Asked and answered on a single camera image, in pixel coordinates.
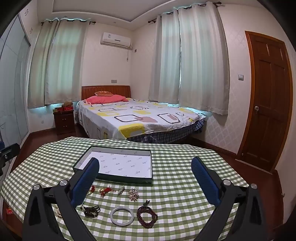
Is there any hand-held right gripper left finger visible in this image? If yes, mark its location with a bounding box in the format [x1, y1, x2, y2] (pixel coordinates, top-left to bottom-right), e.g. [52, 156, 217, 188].
[22, 157, 100, 241]

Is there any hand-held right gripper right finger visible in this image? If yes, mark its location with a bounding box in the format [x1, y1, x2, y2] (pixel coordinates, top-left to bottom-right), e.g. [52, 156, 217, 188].
[191, 156, 274, 241]

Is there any dark cord bracelet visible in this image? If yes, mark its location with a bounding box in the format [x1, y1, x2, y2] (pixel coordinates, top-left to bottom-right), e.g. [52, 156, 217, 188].
[80, 203, 101, 218]

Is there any white jade bangle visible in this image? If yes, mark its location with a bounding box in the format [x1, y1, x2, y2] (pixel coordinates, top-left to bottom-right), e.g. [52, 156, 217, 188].
[110, 207, 135, 225]

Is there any green box with white lining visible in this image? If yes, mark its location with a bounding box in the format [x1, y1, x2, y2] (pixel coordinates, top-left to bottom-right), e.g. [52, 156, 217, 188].
[72, 146, 153, 185]

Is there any gold pearl flower brooch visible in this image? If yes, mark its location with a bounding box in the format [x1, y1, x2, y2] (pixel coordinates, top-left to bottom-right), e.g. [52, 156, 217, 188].
[128, 188, 139, 202]

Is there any dark red bead bracelet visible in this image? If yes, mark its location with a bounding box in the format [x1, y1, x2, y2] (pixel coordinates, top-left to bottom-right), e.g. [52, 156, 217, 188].
[136, 200, 158, 229]

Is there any red and gold tassel charm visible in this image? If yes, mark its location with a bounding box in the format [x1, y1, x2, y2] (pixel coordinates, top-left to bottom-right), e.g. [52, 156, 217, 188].
[99, 186, 117, 197]

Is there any green checkered tablecloth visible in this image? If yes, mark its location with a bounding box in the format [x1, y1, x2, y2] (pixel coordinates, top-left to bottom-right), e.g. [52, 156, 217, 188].
[0, 136, 250, 241]

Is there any blue plaid bed skirt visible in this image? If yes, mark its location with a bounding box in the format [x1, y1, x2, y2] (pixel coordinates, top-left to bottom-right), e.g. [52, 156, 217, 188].
[126, 119, 206, 143]

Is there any dark wooden nightstand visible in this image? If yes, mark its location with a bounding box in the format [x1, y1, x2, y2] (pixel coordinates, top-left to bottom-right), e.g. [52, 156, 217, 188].
[53, 109, 76, 136]

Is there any frosted glass wardrobe door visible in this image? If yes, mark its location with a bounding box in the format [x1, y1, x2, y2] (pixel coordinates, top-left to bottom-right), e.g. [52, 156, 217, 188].
[0, 14, 32, 151]

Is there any patterned bed sheet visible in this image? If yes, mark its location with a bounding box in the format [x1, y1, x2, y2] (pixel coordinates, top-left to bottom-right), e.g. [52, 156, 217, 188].
[76, 97, 207, 140]

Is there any pink pillow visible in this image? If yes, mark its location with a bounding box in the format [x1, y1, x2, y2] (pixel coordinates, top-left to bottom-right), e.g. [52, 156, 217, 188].
[83, 94, 129, 104]

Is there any white curtain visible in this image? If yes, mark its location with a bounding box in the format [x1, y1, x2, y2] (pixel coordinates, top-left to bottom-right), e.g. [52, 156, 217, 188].
[178, 2, 231, 115]
[27, 20, 61, 109]
[148, 13, 181, 102]
[44, 19, 90, 106]

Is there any wooden door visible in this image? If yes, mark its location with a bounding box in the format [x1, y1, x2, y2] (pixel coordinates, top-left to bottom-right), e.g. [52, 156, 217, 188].
[235, 31, 294, 172]

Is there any wooden headboard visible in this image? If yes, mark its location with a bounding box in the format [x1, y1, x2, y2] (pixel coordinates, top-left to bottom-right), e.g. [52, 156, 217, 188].
[81, 85, 131, 101]

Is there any white air conditioner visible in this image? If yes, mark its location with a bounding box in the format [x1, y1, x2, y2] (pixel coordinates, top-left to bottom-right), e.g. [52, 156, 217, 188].
[100, 32, 133, 49]

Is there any dark curtain rod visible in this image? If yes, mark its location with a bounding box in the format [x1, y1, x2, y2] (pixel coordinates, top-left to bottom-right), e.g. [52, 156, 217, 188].
[148, 1, 223, 24]
[41, 19, 96, 25]

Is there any air conditioner cable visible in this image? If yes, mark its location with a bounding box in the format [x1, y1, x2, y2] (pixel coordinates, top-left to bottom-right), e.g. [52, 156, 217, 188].
[126, 44, 135, 62]

